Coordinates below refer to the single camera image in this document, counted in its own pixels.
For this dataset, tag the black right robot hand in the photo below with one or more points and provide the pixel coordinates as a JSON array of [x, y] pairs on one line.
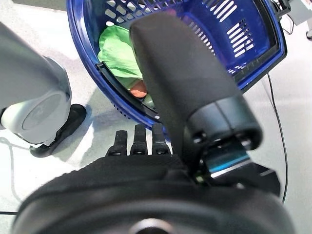
[[182, 73]]

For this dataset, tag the blue plastic shopping basket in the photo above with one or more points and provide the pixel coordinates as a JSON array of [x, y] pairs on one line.
[[265, 29]]

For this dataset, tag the dark green pepper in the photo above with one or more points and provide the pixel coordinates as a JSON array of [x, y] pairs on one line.
[[148, 101]]

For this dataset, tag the black right robot foot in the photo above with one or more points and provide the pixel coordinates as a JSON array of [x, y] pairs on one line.
[[73, 117]]

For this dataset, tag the white standing desk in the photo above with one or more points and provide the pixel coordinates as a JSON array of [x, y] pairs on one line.
[[302, 12]]

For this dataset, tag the silver right robot leg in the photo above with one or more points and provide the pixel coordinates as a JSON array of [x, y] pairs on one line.
[[29, 85]]

